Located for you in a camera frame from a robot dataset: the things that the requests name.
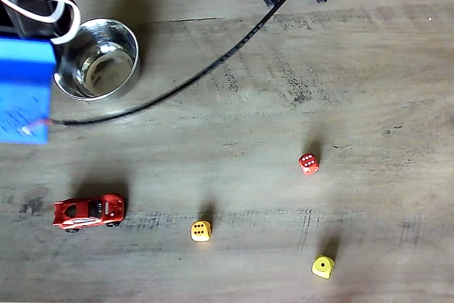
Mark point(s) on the stainless steel bowl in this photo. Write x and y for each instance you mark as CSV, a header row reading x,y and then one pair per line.
x,y
103,65

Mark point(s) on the red toy car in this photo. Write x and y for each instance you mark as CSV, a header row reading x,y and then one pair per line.
x,y
88,210

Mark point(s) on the orange-yellow die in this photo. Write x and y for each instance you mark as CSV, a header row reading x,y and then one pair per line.
x,y
200,231

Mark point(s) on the red die white dots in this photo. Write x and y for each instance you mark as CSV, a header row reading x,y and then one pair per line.
x,y
308,164

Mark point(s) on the lime yellow die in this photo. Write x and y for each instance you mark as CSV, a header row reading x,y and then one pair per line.
x,y
322,267

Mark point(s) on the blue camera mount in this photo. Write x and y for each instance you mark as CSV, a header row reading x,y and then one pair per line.
x,y
25,86

